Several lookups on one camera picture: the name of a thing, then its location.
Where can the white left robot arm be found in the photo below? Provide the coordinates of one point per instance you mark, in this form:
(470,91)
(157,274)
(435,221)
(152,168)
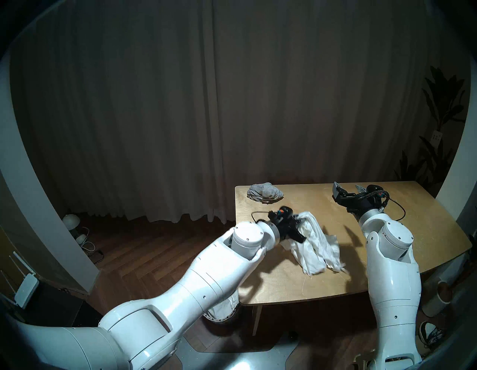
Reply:
(179,294)

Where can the large white shirt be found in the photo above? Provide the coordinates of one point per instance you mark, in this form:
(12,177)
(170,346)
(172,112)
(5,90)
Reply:
(225,307)

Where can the white paper plant tag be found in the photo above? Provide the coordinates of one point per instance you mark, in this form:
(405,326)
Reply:
(436,137)

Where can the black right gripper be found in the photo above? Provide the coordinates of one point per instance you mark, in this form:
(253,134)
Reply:
(363,201)

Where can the white garment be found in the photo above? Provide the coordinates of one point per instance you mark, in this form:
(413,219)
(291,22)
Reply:
(316,246)

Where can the white mushroom lamp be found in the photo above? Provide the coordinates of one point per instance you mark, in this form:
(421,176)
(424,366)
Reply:
(70,221)

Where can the black white sneaker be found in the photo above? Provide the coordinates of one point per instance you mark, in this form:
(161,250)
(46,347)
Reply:
(430,334)

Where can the black base knob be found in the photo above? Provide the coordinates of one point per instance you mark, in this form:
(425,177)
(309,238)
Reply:
(293,336)

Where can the woven wicker laundry hamper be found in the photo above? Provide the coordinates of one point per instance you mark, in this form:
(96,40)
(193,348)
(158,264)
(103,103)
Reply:
(223,319)

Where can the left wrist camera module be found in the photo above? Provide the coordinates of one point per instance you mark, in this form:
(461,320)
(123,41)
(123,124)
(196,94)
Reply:
(284,211)

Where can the long pleated curtain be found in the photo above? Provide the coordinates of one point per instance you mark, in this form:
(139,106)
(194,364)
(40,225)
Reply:
(223,112)

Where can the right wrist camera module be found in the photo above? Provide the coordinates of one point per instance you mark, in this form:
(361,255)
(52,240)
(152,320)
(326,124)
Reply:
(376,191)

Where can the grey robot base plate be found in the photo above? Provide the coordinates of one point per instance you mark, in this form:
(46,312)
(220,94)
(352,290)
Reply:
(242,360)

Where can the beige plastic chair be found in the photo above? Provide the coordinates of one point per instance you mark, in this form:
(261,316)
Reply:
(363,361)

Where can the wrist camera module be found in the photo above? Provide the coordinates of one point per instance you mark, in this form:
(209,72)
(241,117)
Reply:
(376,191)
(284,211)

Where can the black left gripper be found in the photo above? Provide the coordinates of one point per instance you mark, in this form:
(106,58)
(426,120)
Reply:
(285,225)

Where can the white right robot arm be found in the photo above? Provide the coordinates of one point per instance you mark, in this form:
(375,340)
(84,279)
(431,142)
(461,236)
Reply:
(395,283)

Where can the grey garment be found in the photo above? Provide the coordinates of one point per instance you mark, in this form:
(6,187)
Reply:
(264,192)

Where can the tall leafy houseplant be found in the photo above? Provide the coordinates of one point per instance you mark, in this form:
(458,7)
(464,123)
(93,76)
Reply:
(443,108)

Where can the white cylindrical plant pot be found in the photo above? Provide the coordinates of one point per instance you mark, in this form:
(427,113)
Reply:
(434,302)

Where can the dark low cabinet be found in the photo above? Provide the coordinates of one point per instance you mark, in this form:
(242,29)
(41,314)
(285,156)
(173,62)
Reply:
(56,309)

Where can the white wifi router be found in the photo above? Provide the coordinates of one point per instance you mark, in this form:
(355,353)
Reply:
(27,291)

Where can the light wooden table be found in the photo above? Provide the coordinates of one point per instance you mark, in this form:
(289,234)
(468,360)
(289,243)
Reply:
(328,201)

